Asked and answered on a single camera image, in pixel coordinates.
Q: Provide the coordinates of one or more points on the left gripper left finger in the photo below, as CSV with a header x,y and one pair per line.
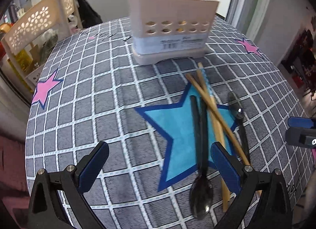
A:
x,y
89,167

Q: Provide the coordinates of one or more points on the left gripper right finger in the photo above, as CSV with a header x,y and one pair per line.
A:
x,y
229,167

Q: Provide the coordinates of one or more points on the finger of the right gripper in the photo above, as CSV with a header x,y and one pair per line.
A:
x,y
302,122

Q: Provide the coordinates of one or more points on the plain bamboo chopstick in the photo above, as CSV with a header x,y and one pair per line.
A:
x,y
219,118
219,136

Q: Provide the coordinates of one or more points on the black plastic spoon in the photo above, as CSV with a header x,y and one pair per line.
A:
x,y
237,111
201,192

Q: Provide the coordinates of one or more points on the black chopstick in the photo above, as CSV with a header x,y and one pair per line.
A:
x,y
196,128

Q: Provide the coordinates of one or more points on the blue floral bamboo chopstick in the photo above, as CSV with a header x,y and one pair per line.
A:
x,y
208,87

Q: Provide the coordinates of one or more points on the grey checkered tablecloth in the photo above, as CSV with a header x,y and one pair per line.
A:
x,y
91,90

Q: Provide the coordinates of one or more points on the pink plastic stool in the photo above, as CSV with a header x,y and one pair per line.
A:
x,y
14,189

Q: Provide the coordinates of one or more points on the beige plastic storage cart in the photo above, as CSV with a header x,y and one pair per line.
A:
x,y
36,21

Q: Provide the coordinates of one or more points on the black hanging bag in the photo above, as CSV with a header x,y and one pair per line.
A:
x,y
89,17

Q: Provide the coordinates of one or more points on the pink plastic utensil holder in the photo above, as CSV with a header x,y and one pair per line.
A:
x,y
166,29

